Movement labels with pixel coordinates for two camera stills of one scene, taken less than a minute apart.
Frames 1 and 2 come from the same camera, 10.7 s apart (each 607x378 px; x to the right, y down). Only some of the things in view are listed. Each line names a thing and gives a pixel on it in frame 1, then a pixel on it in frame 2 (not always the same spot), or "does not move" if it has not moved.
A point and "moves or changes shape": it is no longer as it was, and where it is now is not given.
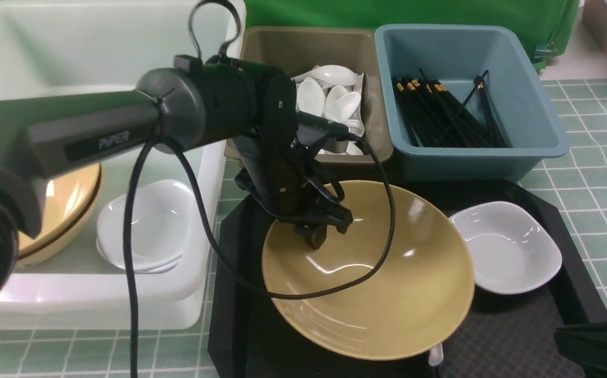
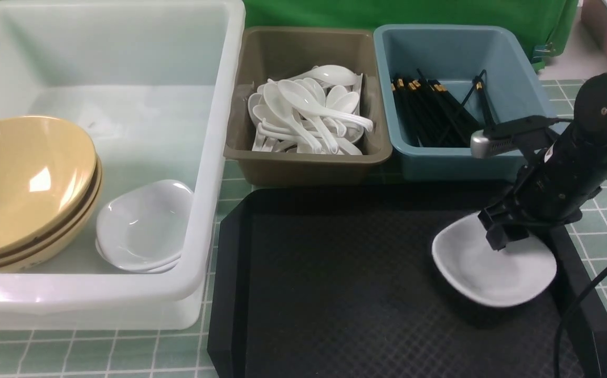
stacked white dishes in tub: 161,211 does not move
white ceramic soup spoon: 436,355 -> 299,97
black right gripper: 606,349 -> 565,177
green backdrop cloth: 554,22 does not move
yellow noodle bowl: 415,302 moves or changes shape
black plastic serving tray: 501,335 does not move
